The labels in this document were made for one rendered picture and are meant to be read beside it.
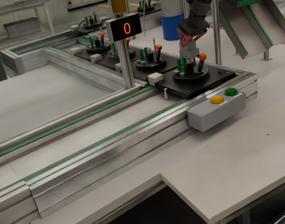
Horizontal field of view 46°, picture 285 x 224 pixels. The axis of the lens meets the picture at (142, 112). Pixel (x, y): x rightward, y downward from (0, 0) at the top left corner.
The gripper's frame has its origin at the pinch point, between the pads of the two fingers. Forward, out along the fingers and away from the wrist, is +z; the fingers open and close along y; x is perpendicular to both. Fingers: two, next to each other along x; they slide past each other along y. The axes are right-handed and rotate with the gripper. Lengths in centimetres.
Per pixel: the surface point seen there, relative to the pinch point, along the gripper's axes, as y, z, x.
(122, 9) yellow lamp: 19.3, -9.0, -16.7
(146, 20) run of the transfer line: -63, 79, -90
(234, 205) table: 33, -6, 56
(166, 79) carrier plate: 7.1, 14.6, 2.2
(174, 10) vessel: -56, 45, -60
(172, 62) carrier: -6.3, 21.4, -8.5
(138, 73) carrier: 10.1, 23.2, -11.4
